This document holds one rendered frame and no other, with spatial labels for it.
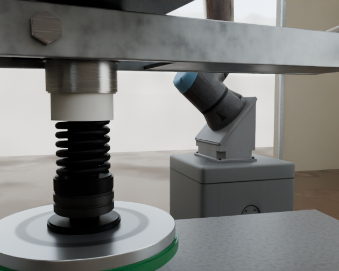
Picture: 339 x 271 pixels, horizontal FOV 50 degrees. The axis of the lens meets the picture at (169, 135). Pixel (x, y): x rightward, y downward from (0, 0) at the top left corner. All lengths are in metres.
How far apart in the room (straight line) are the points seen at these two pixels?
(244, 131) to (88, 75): 1.13
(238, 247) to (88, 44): 0.33
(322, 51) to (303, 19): 6.11
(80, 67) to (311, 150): 6.39
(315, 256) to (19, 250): 0.36
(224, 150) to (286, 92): 4.96
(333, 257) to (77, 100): 0.37
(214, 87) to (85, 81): 1.10
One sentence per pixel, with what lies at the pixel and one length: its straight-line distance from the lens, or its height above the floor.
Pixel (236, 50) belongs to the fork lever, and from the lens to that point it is 0.46.
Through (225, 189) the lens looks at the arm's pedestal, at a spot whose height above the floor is 0.77.
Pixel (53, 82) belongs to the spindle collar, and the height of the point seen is 1.09.
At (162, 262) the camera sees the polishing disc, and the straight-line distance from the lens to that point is 0.39.
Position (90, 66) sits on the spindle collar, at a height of 1.10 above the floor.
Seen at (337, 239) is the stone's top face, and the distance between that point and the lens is 0.61.
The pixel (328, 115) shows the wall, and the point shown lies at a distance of 6.88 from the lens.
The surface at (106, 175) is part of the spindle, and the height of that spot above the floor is 0.99.
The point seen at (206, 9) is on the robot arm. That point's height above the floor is 1.41.
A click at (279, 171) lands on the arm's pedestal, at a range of 1.48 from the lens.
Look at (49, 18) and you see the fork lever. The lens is 0.36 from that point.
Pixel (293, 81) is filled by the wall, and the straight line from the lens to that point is 6.44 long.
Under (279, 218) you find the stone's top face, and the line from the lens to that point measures 0.68.
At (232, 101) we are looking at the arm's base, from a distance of 1.49.
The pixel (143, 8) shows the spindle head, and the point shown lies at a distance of 0.43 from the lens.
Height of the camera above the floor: 1.06
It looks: 4 degrees down
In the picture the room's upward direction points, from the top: straight up
